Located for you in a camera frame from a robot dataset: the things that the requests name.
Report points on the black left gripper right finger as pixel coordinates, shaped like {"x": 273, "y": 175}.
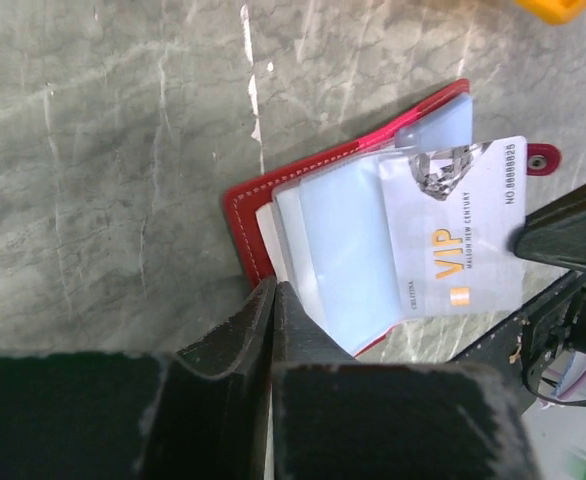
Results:
{"x": 337, "y": 418}

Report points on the white VIP credit card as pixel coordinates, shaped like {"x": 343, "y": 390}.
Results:
{"x": 452, "y": 217}

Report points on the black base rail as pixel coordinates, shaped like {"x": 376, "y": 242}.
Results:
{"x": 524, "y": 344}

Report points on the yellow plastic card bin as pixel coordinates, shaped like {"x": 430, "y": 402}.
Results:
{"x": 554, "y": 12}

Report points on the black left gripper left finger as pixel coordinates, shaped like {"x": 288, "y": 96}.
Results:
{"x": 197, "y": 413}

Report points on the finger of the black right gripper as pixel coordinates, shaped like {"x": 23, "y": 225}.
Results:
{"x": 556, "y": 233}

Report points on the red leather card holder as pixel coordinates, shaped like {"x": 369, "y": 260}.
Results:
{"x": 320, "y": 225}

